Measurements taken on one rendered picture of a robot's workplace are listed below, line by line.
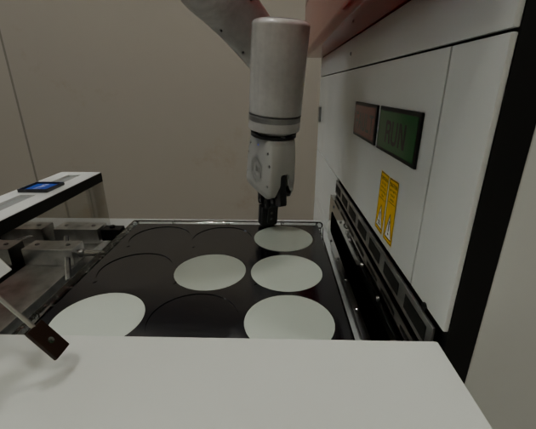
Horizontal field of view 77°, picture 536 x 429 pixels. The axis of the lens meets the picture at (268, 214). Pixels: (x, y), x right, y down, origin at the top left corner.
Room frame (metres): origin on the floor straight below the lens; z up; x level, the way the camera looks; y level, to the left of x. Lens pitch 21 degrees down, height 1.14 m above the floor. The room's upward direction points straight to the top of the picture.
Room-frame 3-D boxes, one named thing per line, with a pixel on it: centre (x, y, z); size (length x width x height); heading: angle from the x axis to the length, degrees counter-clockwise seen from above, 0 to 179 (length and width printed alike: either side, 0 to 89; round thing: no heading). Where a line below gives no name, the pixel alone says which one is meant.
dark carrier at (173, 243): (0.42, 0.08, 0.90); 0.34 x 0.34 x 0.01; 89
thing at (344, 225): (0.43, -0.13, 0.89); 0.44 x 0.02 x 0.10; 179
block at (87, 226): (0.56, 0.34, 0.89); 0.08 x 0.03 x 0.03; 89
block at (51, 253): (0.48, 0.35, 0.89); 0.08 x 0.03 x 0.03; 89
